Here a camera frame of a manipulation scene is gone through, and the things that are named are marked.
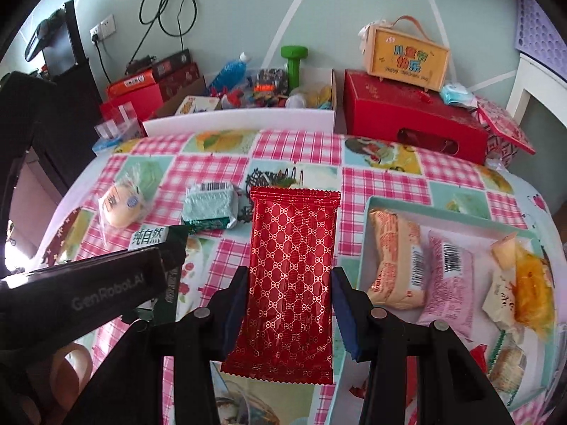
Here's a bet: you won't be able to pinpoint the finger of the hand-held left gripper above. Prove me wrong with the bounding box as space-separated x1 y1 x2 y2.
157 225 190 275

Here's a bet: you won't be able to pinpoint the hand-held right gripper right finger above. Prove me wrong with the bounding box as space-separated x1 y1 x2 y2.
331 267 517 425

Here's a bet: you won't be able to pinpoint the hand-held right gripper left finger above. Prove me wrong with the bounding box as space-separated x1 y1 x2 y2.
77 266 249 425

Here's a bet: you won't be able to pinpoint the dark green snack packet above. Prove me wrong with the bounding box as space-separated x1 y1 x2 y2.
128 227 182 326

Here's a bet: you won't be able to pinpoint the red patterned snack packet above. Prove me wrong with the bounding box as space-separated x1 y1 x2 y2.
220 186 342 386

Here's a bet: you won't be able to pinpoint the pink snack packet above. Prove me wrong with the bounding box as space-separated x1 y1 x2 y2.
416 236 477 340

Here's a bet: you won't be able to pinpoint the white tray teal rim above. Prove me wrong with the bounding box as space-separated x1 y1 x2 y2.
337 195 560 425

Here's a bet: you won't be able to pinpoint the clear cookie packet green edges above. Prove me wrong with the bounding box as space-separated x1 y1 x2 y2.
487 332 529 396

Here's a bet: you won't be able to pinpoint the yellow snack packet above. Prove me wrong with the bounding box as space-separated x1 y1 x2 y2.
514 248 555 342

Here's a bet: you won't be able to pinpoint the person's left hand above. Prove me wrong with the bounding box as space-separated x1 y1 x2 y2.
49 341 95 413

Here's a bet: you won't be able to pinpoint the light green snack packet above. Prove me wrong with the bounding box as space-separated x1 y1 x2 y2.
181 181 242 233

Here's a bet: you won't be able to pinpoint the bun in clear packet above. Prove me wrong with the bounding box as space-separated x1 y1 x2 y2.
97 172 150 231

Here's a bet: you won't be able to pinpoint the clear plastic box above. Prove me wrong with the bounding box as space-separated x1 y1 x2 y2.
94 102 145 141

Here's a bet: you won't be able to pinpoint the playing card box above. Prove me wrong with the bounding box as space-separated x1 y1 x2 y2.
175 96 223 116

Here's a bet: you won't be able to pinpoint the white open cardboard box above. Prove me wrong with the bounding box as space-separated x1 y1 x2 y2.
142 68 337 139

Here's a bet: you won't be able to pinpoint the bright red box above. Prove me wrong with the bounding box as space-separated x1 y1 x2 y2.
100 83 167 132

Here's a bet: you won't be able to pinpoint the printed checkered tablecloth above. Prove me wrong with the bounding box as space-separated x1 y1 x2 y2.
35 128 567 425

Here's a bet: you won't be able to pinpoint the dark red box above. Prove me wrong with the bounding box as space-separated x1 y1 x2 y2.
151 49 201 103

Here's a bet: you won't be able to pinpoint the orange red box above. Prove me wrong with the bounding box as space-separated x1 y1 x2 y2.
105 71 163 101

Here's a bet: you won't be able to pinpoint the black cabinet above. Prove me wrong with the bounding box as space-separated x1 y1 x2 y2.
27 66 108 196

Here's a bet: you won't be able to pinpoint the blue bottle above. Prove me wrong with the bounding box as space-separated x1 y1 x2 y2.
208 52 252 95

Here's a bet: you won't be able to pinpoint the green dumbbell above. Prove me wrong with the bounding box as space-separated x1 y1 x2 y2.
280 45 314 95

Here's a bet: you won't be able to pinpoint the black monitor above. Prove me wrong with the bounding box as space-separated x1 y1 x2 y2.
24 0 89 77

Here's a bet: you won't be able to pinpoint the red patterned gift box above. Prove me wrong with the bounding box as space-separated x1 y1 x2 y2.
476 100 537 170

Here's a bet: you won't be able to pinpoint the light blue face mask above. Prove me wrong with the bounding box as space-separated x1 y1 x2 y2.
439 83 479 109

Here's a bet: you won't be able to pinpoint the yellow handbag shaped box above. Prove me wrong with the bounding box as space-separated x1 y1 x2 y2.
360 15 451 91

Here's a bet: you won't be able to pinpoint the purple perforated mat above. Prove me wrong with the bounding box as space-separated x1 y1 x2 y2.
514 0 567 65

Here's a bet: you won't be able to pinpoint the white wall socket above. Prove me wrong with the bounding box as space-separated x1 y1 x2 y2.
90 13 116 41

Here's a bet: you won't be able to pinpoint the black cable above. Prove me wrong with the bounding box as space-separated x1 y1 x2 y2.
139 0 198 50

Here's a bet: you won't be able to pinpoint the white furniture frame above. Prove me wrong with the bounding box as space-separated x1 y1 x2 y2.
505 53 567 121

